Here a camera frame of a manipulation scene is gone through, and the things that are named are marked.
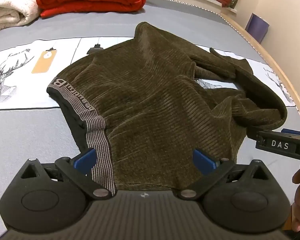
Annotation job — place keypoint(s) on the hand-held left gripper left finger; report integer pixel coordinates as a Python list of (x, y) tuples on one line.
[(86, 160)]

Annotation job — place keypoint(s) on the white folded blanket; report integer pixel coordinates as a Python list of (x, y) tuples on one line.
[(10, 7)]

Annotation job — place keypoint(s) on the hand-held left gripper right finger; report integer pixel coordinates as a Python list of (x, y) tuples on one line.
[(203, 161)]

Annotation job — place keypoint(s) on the purple box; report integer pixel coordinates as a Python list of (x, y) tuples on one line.
[(257, 27)]

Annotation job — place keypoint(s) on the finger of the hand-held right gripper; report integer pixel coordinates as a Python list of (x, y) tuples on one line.
[(291, 131), (253, 132)]

